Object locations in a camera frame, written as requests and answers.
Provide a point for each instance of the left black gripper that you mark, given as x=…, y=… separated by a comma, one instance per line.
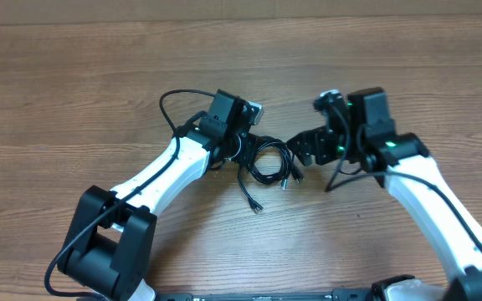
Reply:
x=248, y=155

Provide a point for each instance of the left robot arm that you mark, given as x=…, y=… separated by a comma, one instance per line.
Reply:
x=106, y=252

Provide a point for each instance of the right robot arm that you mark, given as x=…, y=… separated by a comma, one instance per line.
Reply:
x=359, y=129

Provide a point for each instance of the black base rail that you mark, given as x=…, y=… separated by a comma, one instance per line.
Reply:
x=266, y=296

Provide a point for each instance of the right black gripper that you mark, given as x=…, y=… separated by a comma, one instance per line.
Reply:
x=320, y=139

